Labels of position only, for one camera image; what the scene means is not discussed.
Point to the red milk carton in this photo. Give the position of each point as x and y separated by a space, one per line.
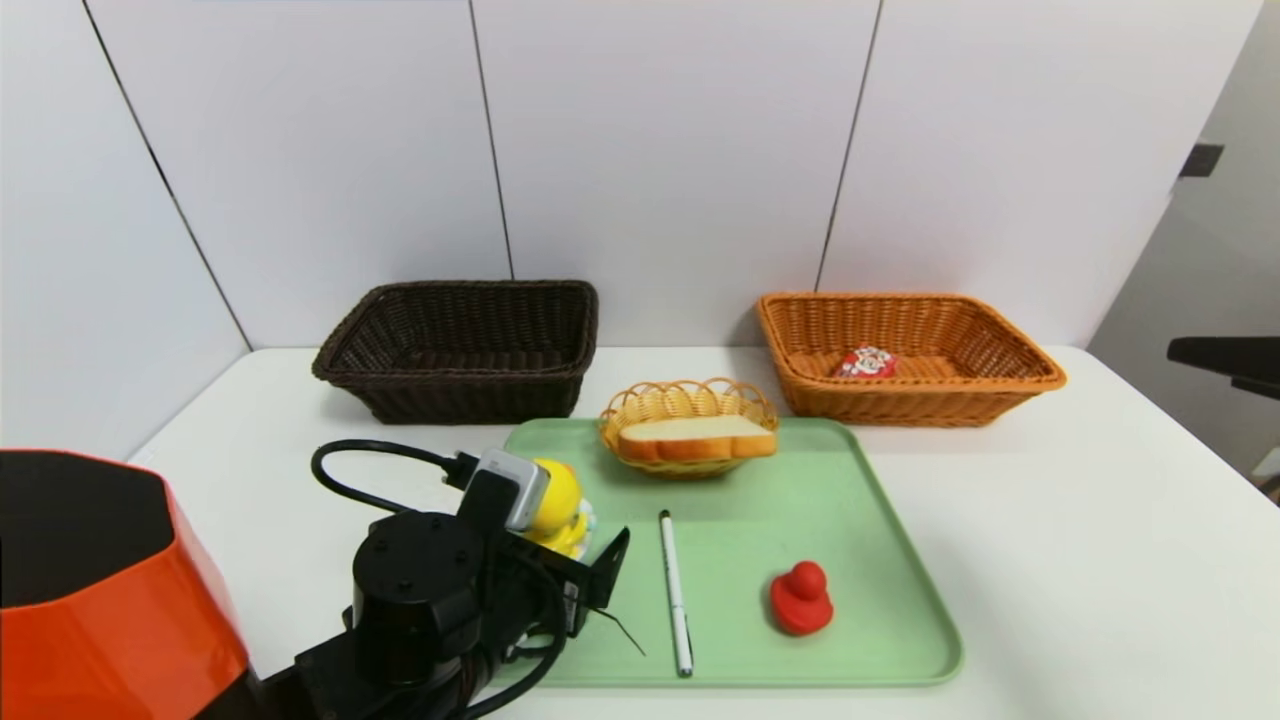
868 363

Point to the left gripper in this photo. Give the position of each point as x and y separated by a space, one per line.
592 585

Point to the toast bread slice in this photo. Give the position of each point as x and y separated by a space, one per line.
690 438

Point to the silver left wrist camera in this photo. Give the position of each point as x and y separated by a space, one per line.
520 485

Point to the black wall fitting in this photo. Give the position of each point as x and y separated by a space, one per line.
1201 161

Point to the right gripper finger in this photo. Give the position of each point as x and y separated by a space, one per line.
1262 390
1240 358

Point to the red rubber duck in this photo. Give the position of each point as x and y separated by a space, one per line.
800 605

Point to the small yellow wicker basket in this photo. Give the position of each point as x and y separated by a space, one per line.
690 395

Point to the light green plastic tray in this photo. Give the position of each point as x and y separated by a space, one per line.
780 500

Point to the yellow chick toy car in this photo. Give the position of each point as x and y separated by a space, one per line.
562 500

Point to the dark brown wicker basket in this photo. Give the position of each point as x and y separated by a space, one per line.
470 395

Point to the orange wicker basket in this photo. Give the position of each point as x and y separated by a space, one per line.
900 405

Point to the white pen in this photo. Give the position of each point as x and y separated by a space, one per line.
676 590

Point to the thin black zip tie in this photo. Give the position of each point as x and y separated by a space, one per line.
622 632

